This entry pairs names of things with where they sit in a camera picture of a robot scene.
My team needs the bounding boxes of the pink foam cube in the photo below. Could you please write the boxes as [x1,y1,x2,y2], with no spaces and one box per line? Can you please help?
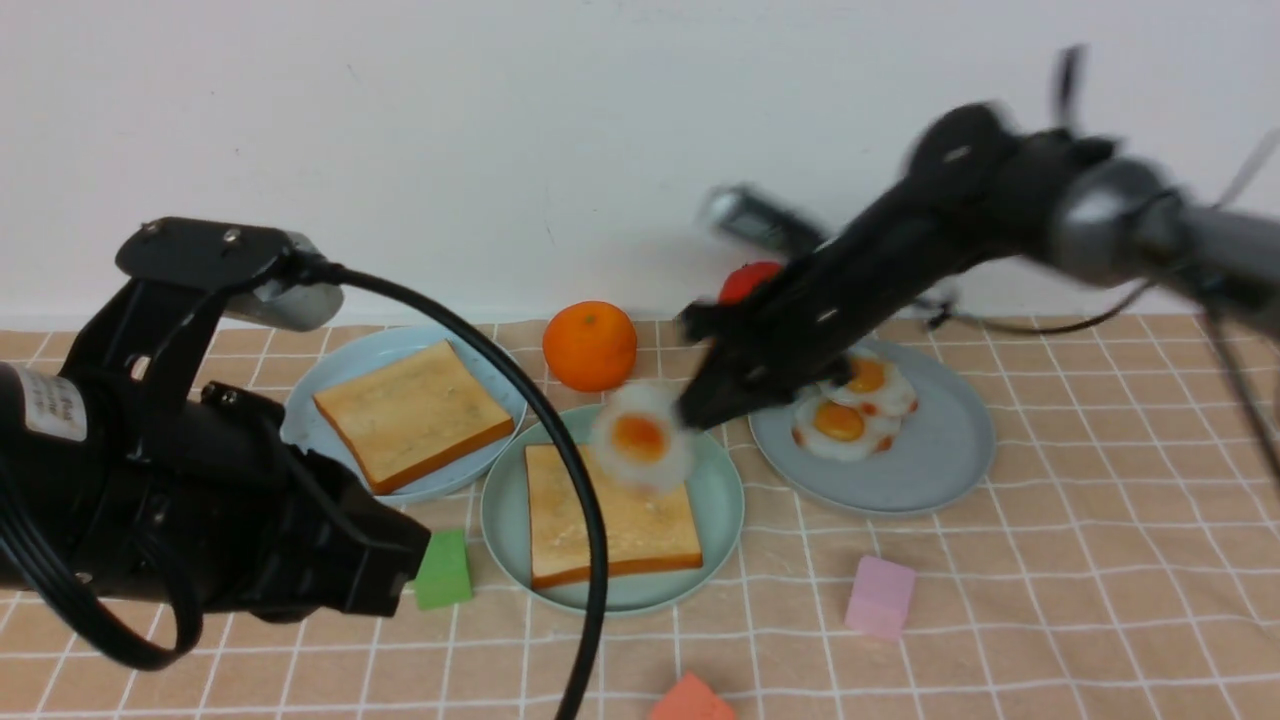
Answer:
[844,555,916,642]

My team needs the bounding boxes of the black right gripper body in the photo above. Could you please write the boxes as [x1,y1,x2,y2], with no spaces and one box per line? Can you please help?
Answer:
[676,215,961,430]

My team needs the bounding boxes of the carried fried egg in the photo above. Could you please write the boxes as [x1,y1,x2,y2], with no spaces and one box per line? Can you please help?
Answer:
[588,380,698,495]

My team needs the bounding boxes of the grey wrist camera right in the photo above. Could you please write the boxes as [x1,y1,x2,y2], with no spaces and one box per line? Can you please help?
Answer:
[698,183,829,261]

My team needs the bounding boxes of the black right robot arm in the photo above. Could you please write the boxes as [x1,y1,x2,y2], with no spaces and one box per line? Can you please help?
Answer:
[676,102,1279,429]

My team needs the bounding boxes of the red yellow apple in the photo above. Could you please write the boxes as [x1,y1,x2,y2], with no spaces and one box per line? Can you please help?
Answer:
[717,261,785,305]

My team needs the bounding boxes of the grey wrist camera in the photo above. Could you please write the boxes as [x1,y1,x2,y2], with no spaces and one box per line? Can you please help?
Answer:
[698,183,829,261]
[115,217,346,333]

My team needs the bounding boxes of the checkered beige tablecloth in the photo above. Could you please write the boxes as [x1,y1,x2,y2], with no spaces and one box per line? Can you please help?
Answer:
[1,315,1279,719]

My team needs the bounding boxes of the teal green plate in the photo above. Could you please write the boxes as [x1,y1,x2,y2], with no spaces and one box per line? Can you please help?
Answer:
[481,405,745,618]

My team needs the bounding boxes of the orange fruit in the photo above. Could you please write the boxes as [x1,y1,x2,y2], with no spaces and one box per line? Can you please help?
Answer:
[541,301,637,393]

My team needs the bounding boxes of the light blue plate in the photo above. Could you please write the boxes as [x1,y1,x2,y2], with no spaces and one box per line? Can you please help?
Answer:
[282,325,529,503]

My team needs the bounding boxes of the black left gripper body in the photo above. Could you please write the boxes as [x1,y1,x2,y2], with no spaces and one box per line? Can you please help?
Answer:
[60,281,430,623]

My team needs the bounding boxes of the orange foam cube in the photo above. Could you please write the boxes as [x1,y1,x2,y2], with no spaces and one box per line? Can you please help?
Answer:
[648,673,737,720]

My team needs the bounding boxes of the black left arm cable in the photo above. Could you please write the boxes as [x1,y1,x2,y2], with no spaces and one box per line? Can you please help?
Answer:
[0,255,611,720]

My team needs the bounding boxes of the grey blue plate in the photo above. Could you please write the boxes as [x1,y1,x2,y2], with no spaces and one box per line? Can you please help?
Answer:
[749,338,997,518]

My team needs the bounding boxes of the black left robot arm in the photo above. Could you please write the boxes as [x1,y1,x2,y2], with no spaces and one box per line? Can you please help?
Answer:
[3,281,430,623]

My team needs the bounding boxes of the fried egg front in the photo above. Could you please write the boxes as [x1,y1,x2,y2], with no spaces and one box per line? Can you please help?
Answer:
[792,397,901,462]

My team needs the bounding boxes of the toast slice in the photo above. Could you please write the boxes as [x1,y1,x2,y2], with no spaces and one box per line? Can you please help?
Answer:
[310,338,527,498]
[524,445,704,591]

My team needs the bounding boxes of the fried egg rear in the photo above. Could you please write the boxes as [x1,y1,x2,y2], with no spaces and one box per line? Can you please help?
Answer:
[819,348,919,419]

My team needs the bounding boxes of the green foam cube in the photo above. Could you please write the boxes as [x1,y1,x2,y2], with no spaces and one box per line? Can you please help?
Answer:
[413,529,474,611]

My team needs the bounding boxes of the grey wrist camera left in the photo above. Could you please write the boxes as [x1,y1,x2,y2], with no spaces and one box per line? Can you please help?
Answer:
[115,217,346,333]

